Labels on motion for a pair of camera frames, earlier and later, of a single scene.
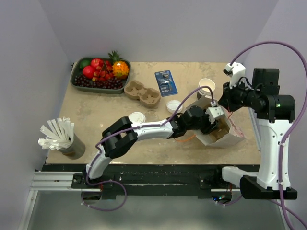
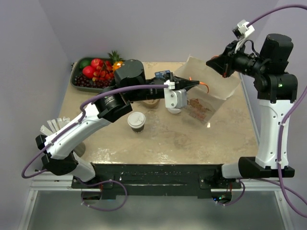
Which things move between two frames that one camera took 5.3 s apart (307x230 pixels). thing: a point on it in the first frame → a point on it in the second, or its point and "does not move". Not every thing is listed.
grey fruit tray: x=76 y=70 does not move
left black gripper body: x=205 y=125 → x=172 y=78
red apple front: x=88 y=72 does not move
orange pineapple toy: x=120 y=68 does not move
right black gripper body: x=236 y=97 → x=239 y=61
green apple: x=84 y=63 does not move
